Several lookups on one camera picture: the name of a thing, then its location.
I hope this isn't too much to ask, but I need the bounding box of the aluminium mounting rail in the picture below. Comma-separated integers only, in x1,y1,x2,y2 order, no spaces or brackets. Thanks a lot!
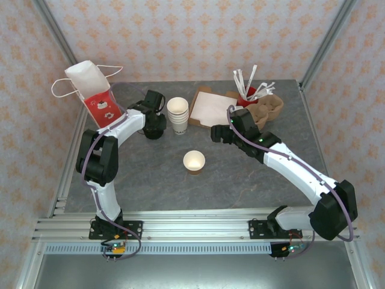
31,210,360,243

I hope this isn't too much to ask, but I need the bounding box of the grey metal shelf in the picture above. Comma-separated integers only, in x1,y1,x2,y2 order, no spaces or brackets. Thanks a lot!
17,252,371,289

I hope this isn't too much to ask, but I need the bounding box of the red white paper gift bag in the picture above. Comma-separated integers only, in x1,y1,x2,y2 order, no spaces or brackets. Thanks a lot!
51,60,125,129

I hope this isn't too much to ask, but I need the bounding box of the stack of white napkins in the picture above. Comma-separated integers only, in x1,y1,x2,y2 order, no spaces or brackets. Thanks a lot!
189,92,238,126

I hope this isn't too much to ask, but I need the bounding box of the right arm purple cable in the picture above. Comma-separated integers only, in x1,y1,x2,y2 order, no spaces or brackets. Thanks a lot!
226,104,355,259

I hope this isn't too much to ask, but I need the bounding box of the stack of white paper cups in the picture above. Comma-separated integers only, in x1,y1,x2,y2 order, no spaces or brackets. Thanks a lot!
167,96,189,136

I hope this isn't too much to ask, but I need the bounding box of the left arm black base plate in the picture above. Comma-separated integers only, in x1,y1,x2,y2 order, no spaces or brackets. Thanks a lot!
88,220,144,240

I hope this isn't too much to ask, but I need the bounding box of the brown cardboard tray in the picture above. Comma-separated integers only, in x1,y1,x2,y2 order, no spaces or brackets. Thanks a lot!
188,86,241,129

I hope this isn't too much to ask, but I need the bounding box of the red straw holder cup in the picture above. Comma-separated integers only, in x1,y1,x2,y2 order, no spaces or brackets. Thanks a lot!
236,86,259,108

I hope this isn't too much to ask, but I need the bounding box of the brown paper coffee cup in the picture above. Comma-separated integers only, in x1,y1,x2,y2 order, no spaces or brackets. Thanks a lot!
183,150,206,176

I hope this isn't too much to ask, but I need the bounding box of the aluminium frame post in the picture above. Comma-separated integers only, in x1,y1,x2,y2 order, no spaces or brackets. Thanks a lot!
31,0,93,93
300,0,359,91

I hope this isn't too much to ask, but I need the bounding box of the grey slotted cable duct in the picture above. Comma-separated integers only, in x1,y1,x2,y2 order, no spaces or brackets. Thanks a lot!
44,243,273,256

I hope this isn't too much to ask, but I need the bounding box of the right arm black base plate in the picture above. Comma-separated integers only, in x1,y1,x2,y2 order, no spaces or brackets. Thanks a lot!
248,219,279,240

